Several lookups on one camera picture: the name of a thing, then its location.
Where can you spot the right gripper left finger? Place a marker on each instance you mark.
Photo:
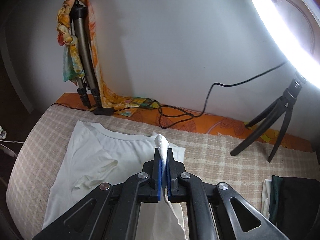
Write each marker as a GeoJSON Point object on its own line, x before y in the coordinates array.
{"type": "Point", "coordinates": [152, 189]}

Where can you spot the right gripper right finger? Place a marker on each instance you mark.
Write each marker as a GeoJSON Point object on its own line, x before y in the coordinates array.
{"type": "Point", "coordinates": [176, 192]}

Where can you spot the white t-shirt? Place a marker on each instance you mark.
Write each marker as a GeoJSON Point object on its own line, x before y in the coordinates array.
{"type": "Point", "coordinates": [95, 155]}

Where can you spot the orange patterned bed sheet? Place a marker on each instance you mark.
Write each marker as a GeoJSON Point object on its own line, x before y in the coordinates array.
{"type": "Point", "coordinates": [208, 123]}

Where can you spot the beige checked bed blanket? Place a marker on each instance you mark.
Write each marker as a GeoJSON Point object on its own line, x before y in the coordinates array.
{"type": "Point", "coordinates": [206, 156]}

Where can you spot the cream and green cloth pile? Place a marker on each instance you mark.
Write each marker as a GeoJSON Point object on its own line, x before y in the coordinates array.
{"type": "Point", "coordinates": [291, 204]}

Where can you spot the grey folded tripod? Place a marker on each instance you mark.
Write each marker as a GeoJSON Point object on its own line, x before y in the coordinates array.
{"type": "Point", "coordinates": [78, 15]}

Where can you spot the black mini tripod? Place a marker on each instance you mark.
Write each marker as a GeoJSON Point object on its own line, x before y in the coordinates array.
{"type": "Point", "coordinates": [282, 105]}

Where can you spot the colourful floral scarf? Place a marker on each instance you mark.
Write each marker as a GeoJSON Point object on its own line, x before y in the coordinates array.
{"type": "Point", "coordinates": [72, 67]}

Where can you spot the black cable control box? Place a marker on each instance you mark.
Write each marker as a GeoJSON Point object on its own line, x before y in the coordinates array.
{"type": "Point", "coordinates": [104, 111]}

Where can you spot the white ring light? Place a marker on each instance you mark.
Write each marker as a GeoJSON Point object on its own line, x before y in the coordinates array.
{"type": "Point", "coordinates": [287, 41]}

